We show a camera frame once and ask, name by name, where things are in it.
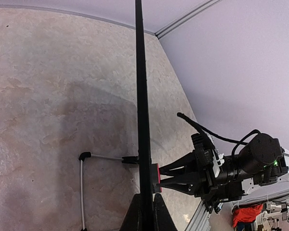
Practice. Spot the red black whiteboard eraser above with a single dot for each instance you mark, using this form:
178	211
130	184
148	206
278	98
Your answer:
155	176

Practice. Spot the black wire easel stand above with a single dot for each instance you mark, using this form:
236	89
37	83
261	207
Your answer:
107	186

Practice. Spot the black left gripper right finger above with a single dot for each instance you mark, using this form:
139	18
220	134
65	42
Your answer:
162	217

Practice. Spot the white whiteboard black frame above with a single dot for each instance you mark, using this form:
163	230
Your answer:
144	150

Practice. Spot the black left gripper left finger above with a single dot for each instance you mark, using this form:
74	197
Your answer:
132	220

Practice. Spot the red cloth bundle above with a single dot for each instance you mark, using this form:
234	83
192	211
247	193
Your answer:
246	214

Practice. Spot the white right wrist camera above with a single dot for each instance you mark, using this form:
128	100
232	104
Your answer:
211	155

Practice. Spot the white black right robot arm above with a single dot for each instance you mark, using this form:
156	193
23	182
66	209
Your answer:
215	178

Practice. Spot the aluminium right corner post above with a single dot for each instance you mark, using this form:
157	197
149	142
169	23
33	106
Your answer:
186	17

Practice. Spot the aluminium front rail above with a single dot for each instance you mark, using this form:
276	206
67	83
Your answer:
200	220

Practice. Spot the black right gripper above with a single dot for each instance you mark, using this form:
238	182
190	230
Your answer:
261	160

